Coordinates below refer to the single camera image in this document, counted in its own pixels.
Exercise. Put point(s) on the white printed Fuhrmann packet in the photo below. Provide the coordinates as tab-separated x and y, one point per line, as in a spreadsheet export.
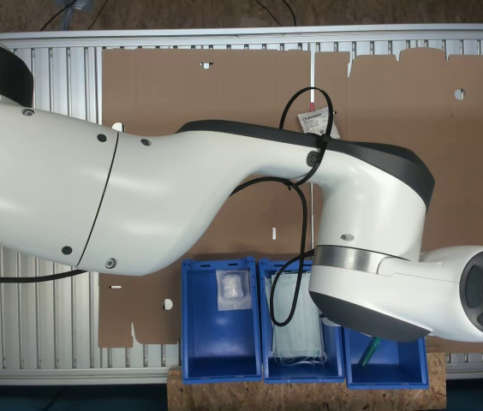
312	122

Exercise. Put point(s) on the clear bag of cotton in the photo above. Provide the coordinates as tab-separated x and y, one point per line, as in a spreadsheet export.
233	289

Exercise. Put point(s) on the blue bin with cotton bag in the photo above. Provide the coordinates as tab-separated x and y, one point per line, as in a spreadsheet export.
220	342

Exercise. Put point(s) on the stack of white masks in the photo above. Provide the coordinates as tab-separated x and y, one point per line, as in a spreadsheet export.
299	334

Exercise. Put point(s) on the green syringe tube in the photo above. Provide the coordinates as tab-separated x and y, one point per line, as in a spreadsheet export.
370	353

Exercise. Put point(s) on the blue bin with masks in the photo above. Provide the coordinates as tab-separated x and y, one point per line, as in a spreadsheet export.
297	372

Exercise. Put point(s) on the blue bin with small packets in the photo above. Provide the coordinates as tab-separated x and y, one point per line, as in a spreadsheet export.
395	359

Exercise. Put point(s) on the chipboard wooden block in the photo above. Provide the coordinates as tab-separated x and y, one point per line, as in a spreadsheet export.
310	396

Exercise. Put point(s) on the brown cardboard sheet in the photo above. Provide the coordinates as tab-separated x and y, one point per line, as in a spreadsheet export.
395	107
224	94

